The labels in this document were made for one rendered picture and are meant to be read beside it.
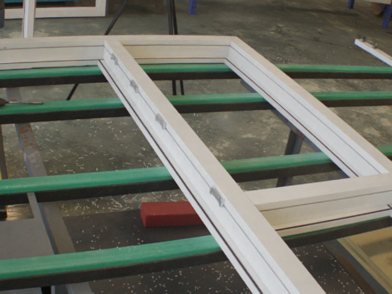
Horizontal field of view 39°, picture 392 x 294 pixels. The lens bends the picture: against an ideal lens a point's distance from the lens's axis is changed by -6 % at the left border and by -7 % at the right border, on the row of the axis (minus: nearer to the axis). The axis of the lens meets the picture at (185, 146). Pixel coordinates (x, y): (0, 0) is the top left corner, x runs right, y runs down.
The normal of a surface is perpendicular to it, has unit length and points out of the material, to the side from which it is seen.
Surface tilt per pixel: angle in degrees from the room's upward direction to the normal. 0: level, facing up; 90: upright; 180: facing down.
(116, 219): 0
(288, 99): 90
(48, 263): 0
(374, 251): 0
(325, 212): 90
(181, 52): 90
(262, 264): 90
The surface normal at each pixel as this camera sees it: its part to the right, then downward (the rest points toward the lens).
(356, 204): 0.38, 0.49
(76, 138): 0.15, -0.87
